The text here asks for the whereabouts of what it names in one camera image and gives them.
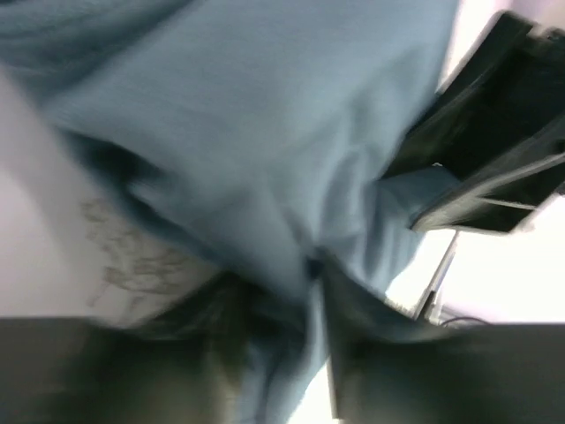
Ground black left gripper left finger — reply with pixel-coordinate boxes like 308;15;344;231
1;276;305;423

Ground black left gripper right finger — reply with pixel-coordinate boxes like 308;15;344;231
321;261;564;424

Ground blue t shirt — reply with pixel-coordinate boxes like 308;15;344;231
1;1;458;423

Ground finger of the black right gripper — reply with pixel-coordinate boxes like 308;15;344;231
384;11;564;178
412;153;564;233

